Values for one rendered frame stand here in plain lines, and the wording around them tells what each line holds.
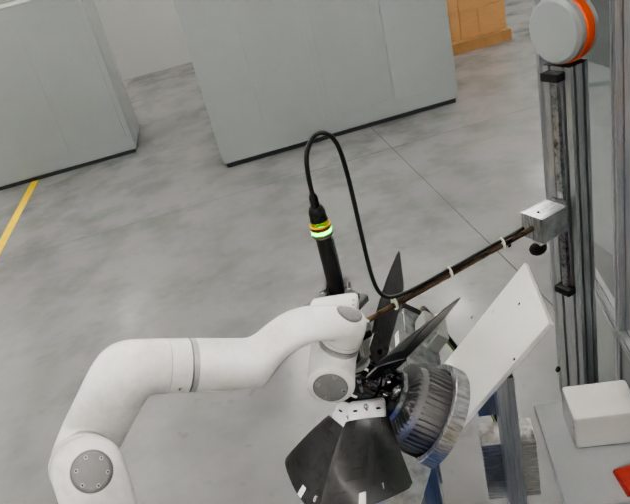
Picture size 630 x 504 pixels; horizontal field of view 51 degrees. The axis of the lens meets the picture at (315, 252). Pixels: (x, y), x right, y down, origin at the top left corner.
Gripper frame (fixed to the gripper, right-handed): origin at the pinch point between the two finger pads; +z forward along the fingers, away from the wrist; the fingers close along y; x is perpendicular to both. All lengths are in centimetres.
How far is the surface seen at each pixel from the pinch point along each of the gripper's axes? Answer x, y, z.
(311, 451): -51, -18, 5
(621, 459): -68, 60, 6
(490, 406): -55, 30, 18
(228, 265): -155, -127, 307
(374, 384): -31.9, 2.3, 5.2
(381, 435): -34.9, 3.2, -8.9
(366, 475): -35.9, -0.5, -19.0
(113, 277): -155, -226, 320
